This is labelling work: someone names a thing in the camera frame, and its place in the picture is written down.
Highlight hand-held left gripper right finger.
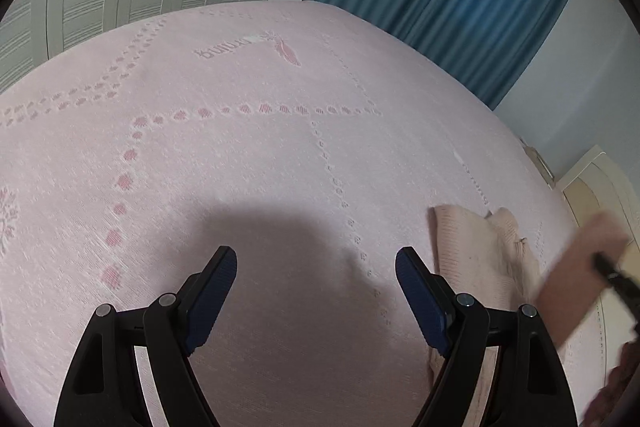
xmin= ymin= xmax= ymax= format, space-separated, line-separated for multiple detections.
xmin=395 ymin=247 xmax=578 ymax=427

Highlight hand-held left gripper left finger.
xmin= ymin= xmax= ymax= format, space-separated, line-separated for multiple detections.
xmin=54 ymin=246 xmax=238 ymax=427

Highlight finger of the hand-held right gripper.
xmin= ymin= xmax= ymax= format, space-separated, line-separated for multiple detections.
xmin=592 ymin=252 xmax=640 ymax=338

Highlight pink knit sweater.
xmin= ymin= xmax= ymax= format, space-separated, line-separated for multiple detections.
xmin=427 ymin=205 xmax=568 ymax=388

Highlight person's dark red clothing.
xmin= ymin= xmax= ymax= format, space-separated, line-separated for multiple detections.
xmin=584 ymin=341 xmax=640 ymax=427

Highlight brown bedside table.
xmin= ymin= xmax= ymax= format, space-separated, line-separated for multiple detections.
xmin=520 ymin=139 xmax=557 ymax=188

